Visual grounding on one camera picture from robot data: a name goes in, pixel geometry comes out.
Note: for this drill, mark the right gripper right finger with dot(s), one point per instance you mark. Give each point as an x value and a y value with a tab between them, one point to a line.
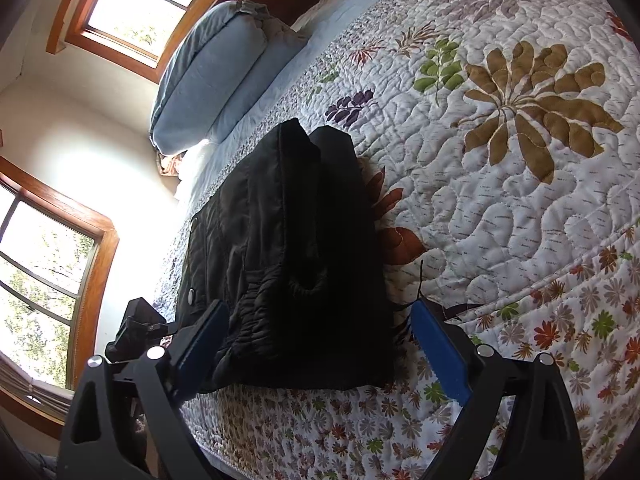
542	438

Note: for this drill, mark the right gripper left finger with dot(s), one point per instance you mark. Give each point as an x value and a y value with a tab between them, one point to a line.
98	439

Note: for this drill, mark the black padded pants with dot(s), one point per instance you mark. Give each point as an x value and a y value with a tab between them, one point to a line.
288	244

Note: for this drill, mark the pile of clothes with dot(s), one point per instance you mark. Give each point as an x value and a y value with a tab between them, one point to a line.
169	166

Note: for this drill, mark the light blue bed sheet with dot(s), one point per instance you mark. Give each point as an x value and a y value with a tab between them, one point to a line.
322	24

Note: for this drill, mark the large blue folded duvet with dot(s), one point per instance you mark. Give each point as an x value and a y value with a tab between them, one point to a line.
204	71

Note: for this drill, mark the flat blue pillow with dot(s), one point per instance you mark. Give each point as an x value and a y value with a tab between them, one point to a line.
283	43

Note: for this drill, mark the floral quilted bedspread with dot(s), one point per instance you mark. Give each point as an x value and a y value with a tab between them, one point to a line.
500	145

